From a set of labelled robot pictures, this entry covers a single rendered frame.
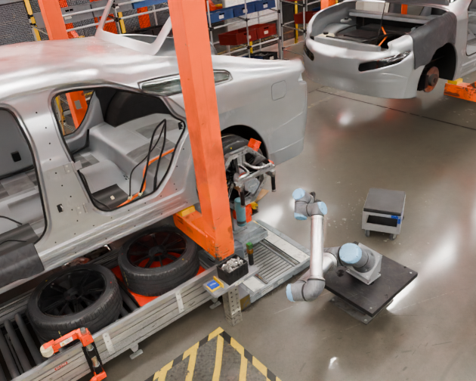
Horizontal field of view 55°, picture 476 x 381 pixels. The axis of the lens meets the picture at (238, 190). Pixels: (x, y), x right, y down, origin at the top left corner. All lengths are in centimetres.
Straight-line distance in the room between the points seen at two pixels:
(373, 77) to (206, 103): 313
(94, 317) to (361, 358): 194
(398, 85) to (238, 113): 251
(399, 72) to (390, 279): 277
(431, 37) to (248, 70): 264
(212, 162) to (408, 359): 197
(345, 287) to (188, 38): 214
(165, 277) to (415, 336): 195
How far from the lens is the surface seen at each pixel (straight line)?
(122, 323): 351
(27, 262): 348
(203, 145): 306
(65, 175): 332
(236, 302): 367
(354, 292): 363
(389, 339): 376
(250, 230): 437
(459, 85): 666
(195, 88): 292
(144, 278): 367
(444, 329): 391
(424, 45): 581
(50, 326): 356
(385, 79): 575
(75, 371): 359
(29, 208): 419
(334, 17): 712
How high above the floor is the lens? 281
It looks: 31 degrees down
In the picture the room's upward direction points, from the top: 6 degrees counter-clockwise
